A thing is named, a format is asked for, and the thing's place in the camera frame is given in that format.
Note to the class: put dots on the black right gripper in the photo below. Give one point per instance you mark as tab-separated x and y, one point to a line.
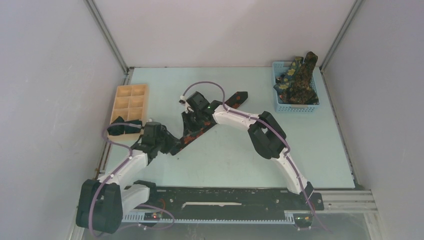
187	124

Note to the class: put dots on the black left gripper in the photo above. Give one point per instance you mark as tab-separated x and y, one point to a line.
171	141

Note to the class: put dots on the black orange-flower tie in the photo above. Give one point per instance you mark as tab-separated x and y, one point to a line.
185	140

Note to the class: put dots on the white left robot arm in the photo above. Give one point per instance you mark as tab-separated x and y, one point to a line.
103	202

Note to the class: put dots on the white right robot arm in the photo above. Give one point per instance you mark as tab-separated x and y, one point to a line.
267	137

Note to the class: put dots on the rolled dark green tie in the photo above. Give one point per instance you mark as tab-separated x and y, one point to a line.
133	126

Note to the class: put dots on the wooden compartment organizer box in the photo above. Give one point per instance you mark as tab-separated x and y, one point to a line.
130	103

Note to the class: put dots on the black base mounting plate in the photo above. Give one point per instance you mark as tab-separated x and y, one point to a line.
239	203

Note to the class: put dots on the navy yellow-flower tie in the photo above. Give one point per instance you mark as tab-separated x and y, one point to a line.
284	79

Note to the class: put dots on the light blue plastic basket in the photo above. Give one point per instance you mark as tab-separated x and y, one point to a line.
280	108

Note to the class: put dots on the dark gold-patterned tie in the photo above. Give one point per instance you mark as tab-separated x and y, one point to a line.
301	91

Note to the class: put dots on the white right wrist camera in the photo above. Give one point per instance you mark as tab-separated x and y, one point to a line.
187	107

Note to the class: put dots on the light blue cable duct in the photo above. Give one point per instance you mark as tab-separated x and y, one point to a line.
144	217

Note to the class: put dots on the aluminium frame rail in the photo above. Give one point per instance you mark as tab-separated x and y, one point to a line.
348	201

